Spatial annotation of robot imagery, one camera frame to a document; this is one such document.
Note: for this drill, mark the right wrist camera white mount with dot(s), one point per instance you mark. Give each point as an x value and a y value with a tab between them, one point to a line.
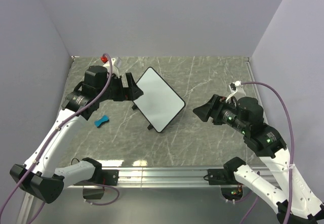
237	91

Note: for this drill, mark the blue whiteboard eraser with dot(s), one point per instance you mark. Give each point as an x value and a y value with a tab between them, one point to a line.
100	122

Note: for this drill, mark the left wrist camera red cap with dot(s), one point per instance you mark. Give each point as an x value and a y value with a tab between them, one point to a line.
115	62

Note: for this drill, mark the aluminium rail table edge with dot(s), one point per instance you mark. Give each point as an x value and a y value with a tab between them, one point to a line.
162	177

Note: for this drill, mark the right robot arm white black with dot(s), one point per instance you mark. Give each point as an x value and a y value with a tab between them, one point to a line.
292	196

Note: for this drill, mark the white whiteboard black frame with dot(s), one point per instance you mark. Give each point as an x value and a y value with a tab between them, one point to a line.
160	103

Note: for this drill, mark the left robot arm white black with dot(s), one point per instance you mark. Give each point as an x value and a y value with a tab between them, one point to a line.
40	175

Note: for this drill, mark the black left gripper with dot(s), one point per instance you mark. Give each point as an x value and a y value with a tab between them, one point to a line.
131	93

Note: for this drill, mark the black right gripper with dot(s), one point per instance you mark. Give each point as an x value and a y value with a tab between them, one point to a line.
212	108

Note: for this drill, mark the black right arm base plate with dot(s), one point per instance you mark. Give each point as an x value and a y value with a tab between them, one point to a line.
219	176

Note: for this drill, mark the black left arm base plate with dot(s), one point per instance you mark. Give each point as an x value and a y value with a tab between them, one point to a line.
106	177

